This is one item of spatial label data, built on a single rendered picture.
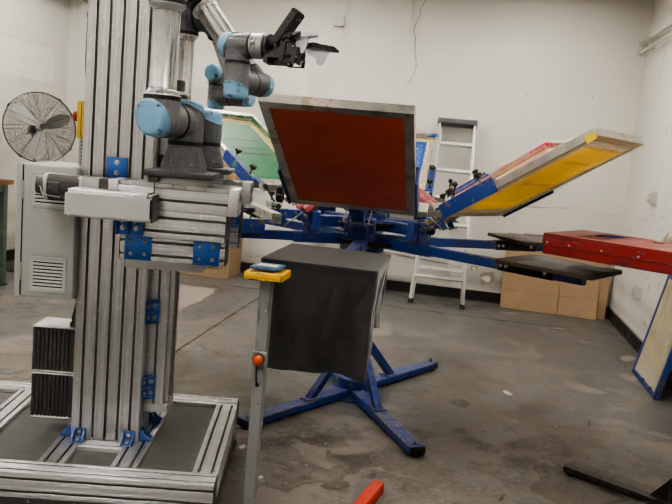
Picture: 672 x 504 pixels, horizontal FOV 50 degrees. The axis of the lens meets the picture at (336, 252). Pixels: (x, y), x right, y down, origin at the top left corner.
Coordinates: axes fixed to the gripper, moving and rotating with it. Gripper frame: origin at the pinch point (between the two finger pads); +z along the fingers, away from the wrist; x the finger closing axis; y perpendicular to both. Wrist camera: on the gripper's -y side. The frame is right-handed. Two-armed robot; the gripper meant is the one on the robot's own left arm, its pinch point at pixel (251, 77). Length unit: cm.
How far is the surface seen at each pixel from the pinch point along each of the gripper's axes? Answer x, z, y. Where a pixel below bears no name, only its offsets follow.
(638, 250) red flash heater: 186, -1, 34
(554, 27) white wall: 74, 412, -113
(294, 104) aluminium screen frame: 56, -64, 8
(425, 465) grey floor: 127, -2, 152
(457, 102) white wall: 5, 395, -27
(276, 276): 79, -99, 63
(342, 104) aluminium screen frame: 73, -60, 4
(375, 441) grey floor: 99, 11, 156
